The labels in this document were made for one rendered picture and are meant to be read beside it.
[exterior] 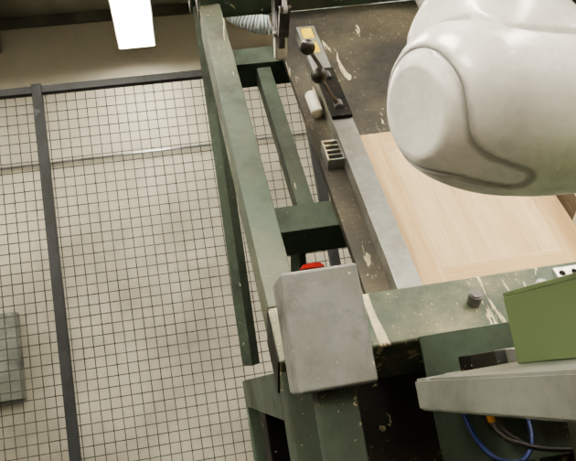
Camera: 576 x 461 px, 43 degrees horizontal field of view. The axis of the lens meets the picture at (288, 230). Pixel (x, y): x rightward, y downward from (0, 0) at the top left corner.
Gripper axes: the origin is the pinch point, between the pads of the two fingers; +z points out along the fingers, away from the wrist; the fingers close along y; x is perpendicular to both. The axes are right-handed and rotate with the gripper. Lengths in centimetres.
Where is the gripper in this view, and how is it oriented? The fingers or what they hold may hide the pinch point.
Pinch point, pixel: (280, 45)
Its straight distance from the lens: 181.7
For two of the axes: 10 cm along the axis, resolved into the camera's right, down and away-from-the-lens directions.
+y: 2.0, 7.1, -6.8
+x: 9.8, -1.4, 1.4
